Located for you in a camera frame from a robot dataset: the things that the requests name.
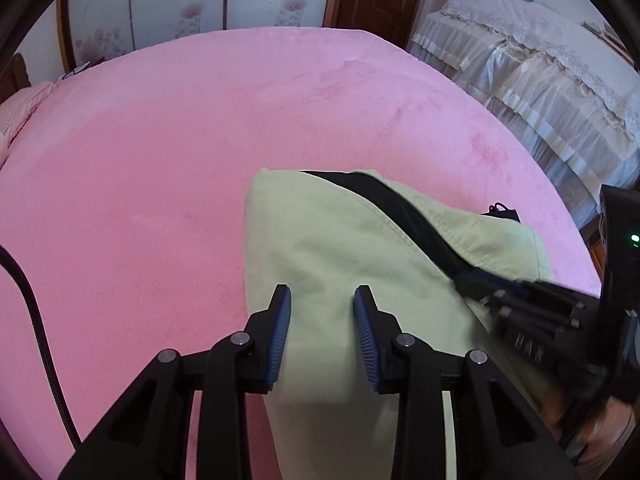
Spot small white box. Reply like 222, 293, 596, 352
59, 61, 91, 81

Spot plain pink pillow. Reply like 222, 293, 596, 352
0, 81, 55, 161

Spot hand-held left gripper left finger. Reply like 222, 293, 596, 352
57, 284, 292, 480

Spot wooden drawer cabinet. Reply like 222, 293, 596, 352
582, 210, 608, 281

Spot green and black hooded jacket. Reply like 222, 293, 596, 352
242, 167, 553, 480

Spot pile of books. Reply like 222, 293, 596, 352
582, 20, 637, 63

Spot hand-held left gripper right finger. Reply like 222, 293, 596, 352
353, 285, 571, 480

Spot pink bed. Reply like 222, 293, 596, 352
0, 26, 603, 480

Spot dark wooden headboard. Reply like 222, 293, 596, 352
0, 54, 31, 106

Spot black cable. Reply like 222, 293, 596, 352
0, 245, 83, 453

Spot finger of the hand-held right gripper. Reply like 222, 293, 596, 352
480, 291, 583, 333
454, 267, 601, 311

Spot lace covered furniture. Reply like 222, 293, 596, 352
407, 0, 640, 231

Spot floral sliding door wardrobe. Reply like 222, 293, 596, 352
56, 0, 346, 73

